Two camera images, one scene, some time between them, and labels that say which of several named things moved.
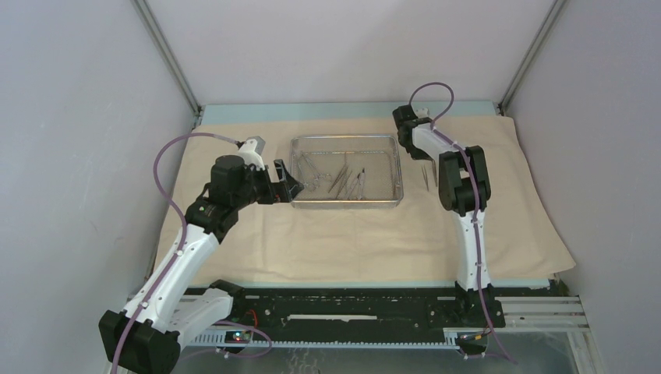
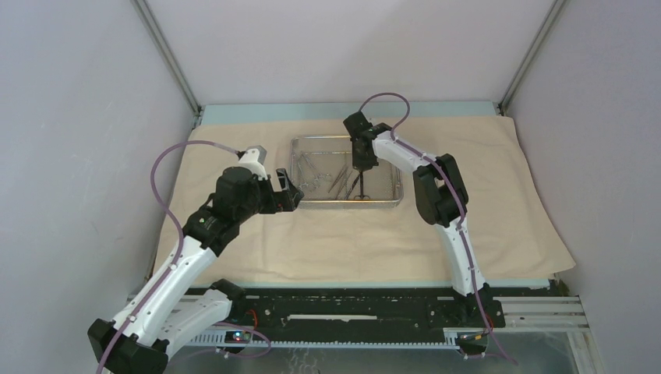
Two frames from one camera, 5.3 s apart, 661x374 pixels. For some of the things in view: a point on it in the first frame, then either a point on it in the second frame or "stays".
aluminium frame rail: x=515 y=315 stays
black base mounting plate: x=304 y=312 stays
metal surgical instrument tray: x=350 y=171 stays
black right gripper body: x=414 y=152 to x=363 y=160
